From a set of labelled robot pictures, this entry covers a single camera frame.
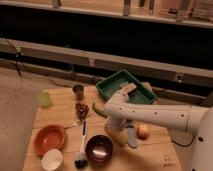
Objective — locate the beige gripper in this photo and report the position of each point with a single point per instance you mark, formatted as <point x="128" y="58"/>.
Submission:
<point x="120" y="136"/>

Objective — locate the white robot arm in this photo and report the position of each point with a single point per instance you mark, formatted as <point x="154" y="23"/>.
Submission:
<point x="196" y="120"/>

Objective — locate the small dark metal cup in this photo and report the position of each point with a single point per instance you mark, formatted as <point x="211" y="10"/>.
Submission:
<point x="78" y="91"/>

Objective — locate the white paper cup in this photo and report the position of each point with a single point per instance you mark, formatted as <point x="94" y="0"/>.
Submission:
<point x="52" y="160"/>

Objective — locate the light green plastic cup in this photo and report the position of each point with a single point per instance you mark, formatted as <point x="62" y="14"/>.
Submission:
<point x="44" y="99"/>

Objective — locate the grey cloth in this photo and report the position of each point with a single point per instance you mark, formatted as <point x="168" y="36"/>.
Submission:
<point x="132" y="137"/>

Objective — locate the orange apple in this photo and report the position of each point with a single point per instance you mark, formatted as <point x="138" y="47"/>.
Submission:
<point x="142" y="132"/>

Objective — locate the dark red bowl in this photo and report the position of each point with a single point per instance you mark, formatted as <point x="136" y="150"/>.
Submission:
<point x="99" y="149"/>

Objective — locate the green cucumber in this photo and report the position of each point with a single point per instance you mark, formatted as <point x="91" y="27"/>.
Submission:
<point x="98" y="111"/>

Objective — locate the wooden block sponge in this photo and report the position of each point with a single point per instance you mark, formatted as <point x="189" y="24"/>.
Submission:
<point x="128" y="88"/>

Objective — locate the bunch of red grapes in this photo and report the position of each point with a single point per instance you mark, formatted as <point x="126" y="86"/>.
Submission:
<point x="82" y="110"/>

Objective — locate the green plastic tray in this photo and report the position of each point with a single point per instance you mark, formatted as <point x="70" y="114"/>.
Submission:
<point x="115" y="82"/>

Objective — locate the orange bowl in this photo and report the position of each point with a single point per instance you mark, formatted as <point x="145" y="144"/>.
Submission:
<point x="49" y="137"/>

